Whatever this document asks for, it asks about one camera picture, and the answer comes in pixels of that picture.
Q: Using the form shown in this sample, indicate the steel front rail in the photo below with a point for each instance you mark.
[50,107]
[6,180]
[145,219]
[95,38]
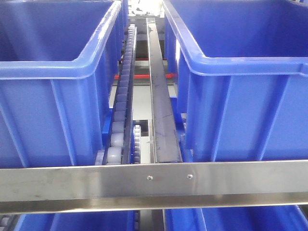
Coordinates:
[153,186]

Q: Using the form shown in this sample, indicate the large blue bin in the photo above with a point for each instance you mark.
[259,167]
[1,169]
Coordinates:
[242,68]
[58,60]

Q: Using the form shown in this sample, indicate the white roller track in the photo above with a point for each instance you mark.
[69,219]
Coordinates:
[118,147]

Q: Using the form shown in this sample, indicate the lower blue bin left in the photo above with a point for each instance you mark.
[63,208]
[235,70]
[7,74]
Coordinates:
[88,221]

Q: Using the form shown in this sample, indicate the steel divider rail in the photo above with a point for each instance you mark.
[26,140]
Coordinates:
[166,144]

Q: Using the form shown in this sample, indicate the large blue bin left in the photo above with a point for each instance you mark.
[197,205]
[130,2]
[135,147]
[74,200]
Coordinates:
[58,60]

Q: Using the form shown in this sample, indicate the lower blue bin right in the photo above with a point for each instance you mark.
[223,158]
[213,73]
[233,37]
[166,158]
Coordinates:
[258,218]

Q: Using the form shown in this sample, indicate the large blue bin right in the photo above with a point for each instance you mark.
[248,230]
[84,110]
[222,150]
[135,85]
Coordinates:
[242,68]

